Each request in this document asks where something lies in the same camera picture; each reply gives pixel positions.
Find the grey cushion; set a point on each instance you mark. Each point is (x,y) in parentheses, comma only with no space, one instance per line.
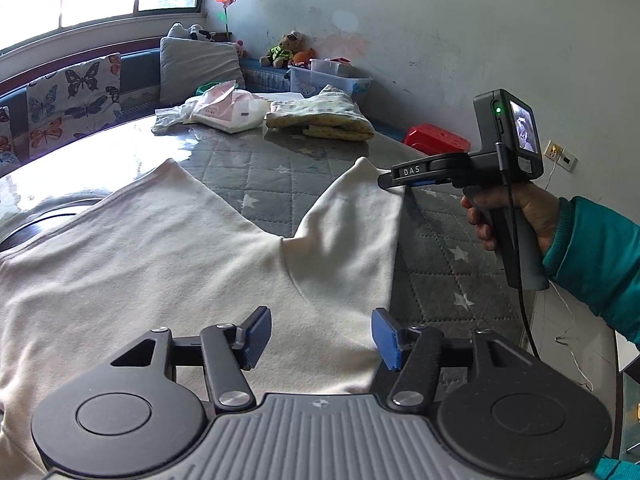
(186,64)

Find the person's right hand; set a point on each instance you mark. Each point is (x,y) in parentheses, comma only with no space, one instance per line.
(540,208)

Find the round black induction cooktop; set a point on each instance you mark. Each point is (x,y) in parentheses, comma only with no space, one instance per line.
(46,221)

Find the orange plush toy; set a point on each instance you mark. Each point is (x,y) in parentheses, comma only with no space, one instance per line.
(302,59)

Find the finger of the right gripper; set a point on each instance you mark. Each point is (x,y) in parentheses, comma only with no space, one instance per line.
(424,182)
(403,174)

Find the clear plastic storage box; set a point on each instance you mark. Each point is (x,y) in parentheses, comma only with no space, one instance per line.
(309,83)

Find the yellow floral folded blanket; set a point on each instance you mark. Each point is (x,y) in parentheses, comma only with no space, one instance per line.
(331,114)

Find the brown teddy bear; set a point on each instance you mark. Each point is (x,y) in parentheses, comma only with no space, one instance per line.
(284,51)

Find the green plastic bowl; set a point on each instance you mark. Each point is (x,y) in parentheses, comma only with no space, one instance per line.
(205,87)

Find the grey quilted star mat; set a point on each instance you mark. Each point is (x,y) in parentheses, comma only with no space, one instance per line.
(442,276)

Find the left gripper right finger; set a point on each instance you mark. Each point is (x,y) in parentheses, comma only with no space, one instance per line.
(413,354)

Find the butterfly print cushion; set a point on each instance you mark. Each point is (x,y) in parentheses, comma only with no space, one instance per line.
(69,104)
(8,159)

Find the pink white folded garment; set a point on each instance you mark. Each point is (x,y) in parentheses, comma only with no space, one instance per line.
(222,107)

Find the teal right jacket sleeve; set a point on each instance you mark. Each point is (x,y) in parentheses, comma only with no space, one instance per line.
(595,257)

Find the red plastic stool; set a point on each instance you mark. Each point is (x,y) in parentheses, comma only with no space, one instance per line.
(432,140)

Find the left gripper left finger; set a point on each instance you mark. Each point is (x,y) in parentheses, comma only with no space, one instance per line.
(228,350)

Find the white plush toy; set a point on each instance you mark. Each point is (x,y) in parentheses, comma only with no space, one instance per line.
(193,32)

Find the cream white sweater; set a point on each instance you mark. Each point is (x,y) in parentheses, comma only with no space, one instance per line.
(167,251)

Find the wall power socket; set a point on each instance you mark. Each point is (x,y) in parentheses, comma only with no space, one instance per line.
(560,156)

